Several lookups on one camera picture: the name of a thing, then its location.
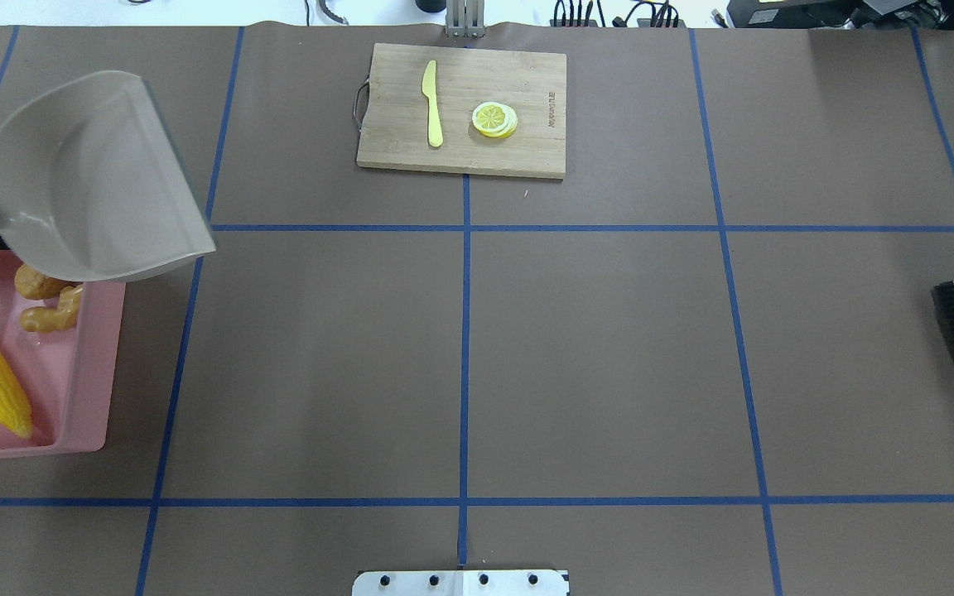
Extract tan toy ginger root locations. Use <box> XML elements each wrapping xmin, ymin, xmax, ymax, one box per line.
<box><xmin>19</xmin><ymin>286</ymin><xmax>84</xmax><ymax>334</ymax></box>

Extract beige plastic dustpan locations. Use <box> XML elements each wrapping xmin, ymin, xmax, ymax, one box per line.
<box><xmin>0</xmin><ymin>70</ymin><xmax>216</xmax><ymax>282</ymax></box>

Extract brown toy potato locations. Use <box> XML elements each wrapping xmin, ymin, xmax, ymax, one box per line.
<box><xmin>12</xmin><ymin>263</ymin><xmax>77</xmax><ymax>300</ymax></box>

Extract pink plastic bin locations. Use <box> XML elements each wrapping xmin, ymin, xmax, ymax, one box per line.
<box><xmin>0</xmin><ymin>252</ymin><xmax>125</xmax><ymax>459</ymax></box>

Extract bamboo cutting board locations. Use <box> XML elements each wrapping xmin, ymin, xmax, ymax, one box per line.
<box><xmin>356</xmin><ymin>44</ymin><xmax>567</xmax><ymax>180</ymax></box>

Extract yellow plastic knife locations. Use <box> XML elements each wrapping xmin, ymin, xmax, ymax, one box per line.
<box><xmin>421</xmin><ymin>60</ymin><xmax>444</xmax><ymax>148</ymax></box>

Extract yellow lemon slices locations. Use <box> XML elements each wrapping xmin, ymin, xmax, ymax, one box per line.
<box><xmin>470</xmin><ymin>101</ymin><xmax>519</xmax><ymax>138</ymax></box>

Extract black power strip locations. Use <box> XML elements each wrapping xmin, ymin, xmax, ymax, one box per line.
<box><xmin>547</xmin><ymin>1</ymin><xmax>686</xmax><ymax>29</ymax></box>

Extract black monitor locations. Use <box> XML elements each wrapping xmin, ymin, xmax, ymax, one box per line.
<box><xmin>726</xmin><ymin>1</ymin><xmax>954</xmax><ymax>31</ymax></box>

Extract aluminium frame post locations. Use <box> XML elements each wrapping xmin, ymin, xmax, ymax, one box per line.
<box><xmin>446</xmin><ymin>0</ymin><xmax>487</xmax><ymax>39</ymax></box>

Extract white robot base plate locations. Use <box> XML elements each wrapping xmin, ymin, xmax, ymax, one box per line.
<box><xmin>351</xmin><ymin>569</ymin><xmax>571</xmax><ymax>595</ymax></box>

